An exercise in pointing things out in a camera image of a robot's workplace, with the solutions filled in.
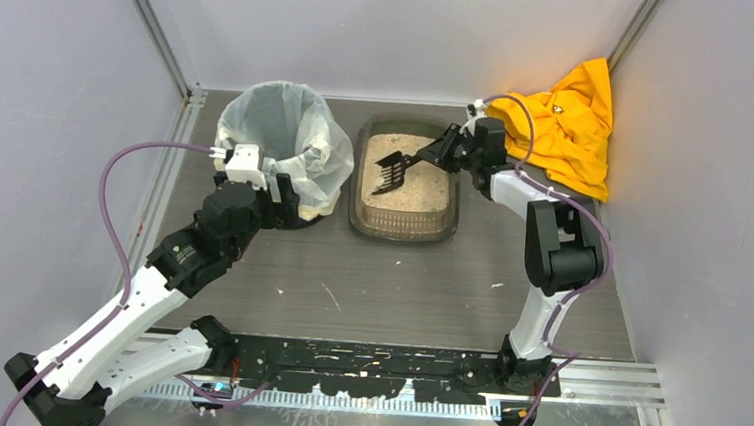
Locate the black litter scoop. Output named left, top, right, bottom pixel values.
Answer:
left=372, top=150, right=424, bottom=196

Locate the brown plastic litter box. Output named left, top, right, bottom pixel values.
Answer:
left=348, top=113, right=460, bottom=243

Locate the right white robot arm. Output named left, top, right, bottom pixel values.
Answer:
left=414, top=117, right=608, bottom=386

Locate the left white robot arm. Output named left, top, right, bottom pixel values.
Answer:
left=4, top=170, right=300, bottom=426

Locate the beige cat litter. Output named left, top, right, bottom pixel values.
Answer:
left=361, top=133, right=450, bottom=213

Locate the translucent white bin liner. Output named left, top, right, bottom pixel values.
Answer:
left=213, top=80, right=355, bottom=221

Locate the yellow cloth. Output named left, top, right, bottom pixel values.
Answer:
left=486, top=58, right=614, bottom=203

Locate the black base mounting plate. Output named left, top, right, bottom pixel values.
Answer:
left=191, top=334, right=560, bottom=405

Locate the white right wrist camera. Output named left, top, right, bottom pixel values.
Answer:
left=460, top=98, right=487, bottom=135

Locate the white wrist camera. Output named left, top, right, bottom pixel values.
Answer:
left=460, top=98, right=487, bottom=135
left=210, top=143, right=268, bottom=191

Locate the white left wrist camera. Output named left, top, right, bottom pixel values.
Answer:
left=210, top=143, right=268, bottom=191

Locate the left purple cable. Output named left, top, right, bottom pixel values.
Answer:
left=0, top=132, right=290, bottom=426

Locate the aluminium frame rail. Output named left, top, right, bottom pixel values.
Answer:
left=142, top=358, right=665, bottom=426

